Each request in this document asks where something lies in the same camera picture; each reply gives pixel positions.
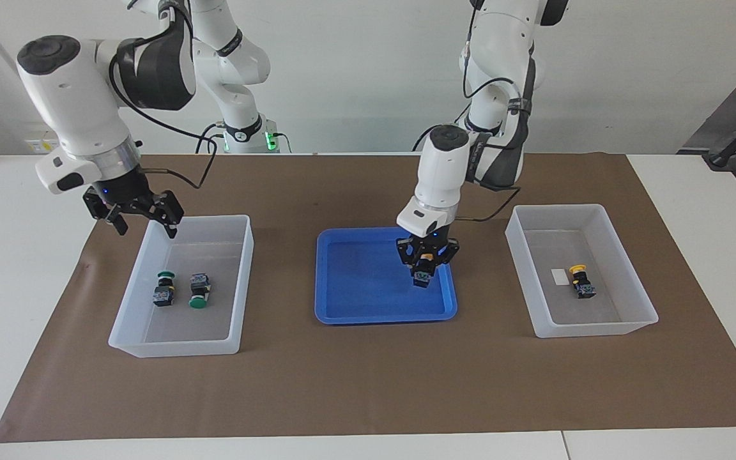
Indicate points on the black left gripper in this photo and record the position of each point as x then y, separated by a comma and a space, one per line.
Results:
429, 241

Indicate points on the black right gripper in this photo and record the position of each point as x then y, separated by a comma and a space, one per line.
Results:
122, 191

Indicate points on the yellow push button switch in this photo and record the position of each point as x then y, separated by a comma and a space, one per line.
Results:
422, 278
584, 287

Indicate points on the green push button switch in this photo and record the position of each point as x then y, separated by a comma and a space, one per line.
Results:
199, 284
163, 295

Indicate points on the blue plastic tray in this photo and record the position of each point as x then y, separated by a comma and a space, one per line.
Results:
355, 300

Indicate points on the white rectangular label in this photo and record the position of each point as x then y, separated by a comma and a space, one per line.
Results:
559, 276

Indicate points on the brown table mat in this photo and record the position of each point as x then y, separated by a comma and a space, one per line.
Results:
374, 383

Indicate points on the translucent white plastic box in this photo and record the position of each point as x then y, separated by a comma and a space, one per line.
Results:
183, 348
598, 329

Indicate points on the white wall socket box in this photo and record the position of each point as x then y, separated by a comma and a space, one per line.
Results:
39, 145

